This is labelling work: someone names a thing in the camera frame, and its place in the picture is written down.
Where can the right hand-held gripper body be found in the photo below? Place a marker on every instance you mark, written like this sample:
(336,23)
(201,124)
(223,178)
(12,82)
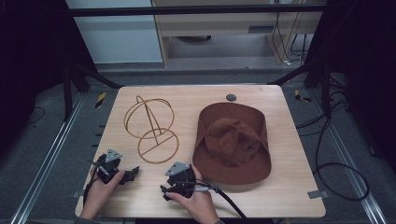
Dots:
(182,180)

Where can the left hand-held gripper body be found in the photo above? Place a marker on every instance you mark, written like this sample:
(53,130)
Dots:
(107,169)

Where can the brown brimmed hat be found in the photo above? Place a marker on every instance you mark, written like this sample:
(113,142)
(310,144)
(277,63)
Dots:
(232,143)

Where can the person's left hand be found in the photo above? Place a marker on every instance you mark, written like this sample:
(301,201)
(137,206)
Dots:
(99,193)

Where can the person's right hand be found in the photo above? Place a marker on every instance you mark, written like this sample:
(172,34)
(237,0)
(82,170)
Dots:
(199,202)

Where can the grey tape piece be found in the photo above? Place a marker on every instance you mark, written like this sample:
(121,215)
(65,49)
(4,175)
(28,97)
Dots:
(317,194)
(77,193)

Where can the yellow black striped tape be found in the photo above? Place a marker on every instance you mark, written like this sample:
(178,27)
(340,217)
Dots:
(100,100)
(300,96)

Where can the black stand legs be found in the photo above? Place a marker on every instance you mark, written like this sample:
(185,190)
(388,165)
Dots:
(71,81)
(317,77)

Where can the grey round table grommet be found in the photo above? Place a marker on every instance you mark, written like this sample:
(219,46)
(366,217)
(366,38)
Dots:
(231,97)

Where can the white cabinet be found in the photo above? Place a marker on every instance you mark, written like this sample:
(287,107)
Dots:
(118,37)

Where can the dark curtain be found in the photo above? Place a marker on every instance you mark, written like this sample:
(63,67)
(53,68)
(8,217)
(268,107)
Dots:
(34,56)
(364,71)

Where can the light wooden desk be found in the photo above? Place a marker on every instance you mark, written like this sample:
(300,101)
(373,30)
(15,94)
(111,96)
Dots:
(218,21)

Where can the metal floor rail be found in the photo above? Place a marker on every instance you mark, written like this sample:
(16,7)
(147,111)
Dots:
(348,155)
(46,161)

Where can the black horizontal frame bar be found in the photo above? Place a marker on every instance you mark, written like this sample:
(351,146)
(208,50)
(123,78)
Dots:
(186,11)

